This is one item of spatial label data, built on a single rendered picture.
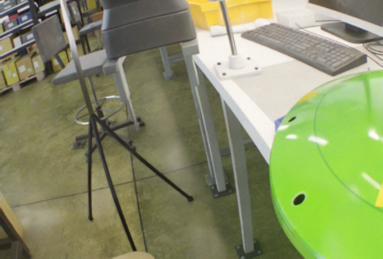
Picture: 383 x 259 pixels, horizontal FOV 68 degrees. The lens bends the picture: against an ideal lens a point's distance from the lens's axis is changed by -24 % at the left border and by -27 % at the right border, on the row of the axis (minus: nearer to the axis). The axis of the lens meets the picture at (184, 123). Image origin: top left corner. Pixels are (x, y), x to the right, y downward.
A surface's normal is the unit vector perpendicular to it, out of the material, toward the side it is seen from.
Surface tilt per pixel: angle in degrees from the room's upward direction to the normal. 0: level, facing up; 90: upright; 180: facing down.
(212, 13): 94
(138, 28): 90
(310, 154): 23
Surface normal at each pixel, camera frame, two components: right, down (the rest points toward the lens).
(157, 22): 0.00, 0.47
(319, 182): -0.57, -0.70
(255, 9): 0.31, 0.45
